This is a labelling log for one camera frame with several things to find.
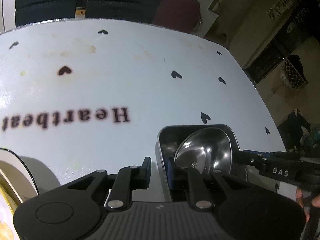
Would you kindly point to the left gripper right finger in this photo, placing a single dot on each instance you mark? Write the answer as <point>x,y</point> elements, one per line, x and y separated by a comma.
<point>187,185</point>

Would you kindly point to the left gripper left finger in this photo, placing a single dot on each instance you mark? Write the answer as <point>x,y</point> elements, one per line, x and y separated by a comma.
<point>127,180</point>

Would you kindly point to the cream two-handled ceramic bowl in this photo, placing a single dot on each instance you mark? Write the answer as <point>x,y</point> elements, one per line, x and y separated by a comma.
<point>23,188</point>

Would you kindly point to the dark blue chair left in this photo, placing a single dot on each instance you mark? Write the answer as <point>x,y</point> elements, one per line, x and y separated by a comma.
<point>33,11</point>

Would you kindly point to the dark blue chair right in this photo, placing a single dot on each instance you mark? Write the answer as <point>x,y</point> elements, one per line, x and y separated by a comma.
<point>141,11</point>

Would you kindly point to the maroon chair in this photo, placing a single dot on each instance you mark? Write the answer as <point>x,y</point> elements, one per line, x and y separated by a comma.
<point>179,15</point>

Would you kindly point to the steel square tray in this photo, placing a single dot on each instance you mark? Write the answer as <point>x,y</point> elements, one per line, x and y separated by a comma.
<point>170,138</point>

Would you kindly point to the dark blue chair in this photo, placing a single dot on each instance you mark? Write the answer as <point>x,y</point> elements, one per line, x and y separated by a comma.
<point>141,11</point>
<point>33,11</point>

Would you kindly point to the small round steel bowl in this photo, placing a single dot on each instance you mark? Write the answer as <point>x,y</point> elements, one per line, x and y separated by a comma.
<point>208,150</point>

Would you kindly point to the white black-rimmed square plate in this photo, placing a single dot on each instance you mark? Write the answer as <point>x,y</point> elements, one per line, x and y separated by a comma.
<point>12,158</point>

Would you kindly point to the lemon pattern scalloped bowl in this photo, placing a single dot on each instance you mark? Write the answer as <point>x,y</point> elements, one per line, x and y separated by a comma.
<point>8,206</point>

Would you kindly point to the right hand of person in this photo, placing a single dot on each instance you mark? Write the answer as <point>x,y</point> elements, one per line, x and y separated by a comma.
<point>304,201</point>

